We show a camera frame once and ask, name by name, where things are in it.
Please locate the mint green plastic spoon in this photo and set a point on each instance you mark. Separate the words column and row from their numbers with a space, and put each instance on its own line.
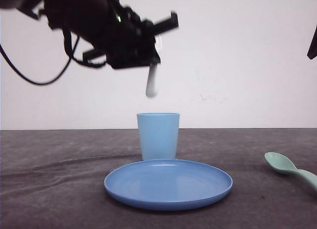
column 282, row 164

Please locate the white plastic fork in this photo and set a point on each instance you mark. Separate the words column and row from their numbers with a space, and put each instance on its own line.
column 151, row 90

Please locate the blue plastic plate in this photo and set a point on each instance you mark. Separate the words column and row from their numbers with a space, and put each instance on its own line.
column 168, row 185

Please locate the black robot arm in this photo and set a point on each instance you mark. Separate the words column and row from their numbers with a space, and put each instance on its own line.
column 86, row 18

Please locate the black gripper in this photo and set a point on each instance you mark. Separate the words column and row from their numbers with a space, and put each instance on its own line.
column 130, row 42

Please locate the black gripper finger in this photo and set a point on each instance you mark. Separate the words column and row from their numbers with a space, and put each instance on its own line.
column 312, row 52

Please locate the light blue plastic cup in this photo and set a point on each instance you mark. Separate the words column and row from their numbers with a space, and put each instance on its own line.
column 158, row 134

